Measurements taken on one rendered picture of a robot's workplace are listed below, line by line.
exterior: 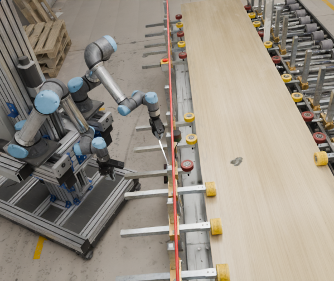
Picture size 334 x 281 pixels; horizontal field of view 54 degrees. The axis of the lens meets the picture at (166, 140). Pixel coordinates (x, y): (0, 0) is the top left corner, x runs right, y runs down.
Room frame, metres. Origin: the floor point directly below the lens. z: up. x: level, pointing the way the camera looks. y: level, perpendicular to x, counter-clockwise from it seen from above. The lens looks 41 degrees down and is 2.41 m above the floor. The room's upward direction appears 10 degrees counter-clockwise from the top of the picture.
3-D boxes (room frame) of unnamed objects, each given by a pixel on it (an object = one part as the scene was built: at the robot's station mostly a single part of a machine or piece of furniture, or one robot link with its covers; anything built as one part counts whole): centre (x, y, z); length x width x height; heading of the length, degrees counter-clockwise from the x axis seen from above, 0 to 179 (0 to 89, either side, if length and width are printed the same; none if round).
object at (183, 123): (1.99, 0.00, 0.83); 0.43 x 0.03 x 0.04; 84
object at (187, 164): (1.48, -0.10, 0.85); 0.08 x 0.08 x 0.11
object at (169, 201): (1.03, 0.04, 0.90); 0.03 x 0.03 x 0.48; 84
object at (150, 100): (1.76, 0.05, 1.23); 0.09 x 0.08 x 0.11; 43
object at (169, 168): (1.28, 0.01, 0.87); 0.03 x 0.03 x 0.48; 84
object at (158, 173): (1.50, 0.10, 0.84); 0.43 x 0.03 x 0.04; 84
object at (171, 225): (1.01, 0.04, 0.95); 0.13 x 0.06 x 0.05; 174
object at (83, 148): (1.56, 0.50, 1.12); 0.11 x 0.11 x 0.08; 84
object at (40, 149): (1.72, 0.85, 1.09); 0.15 x 0.15 x 0.10
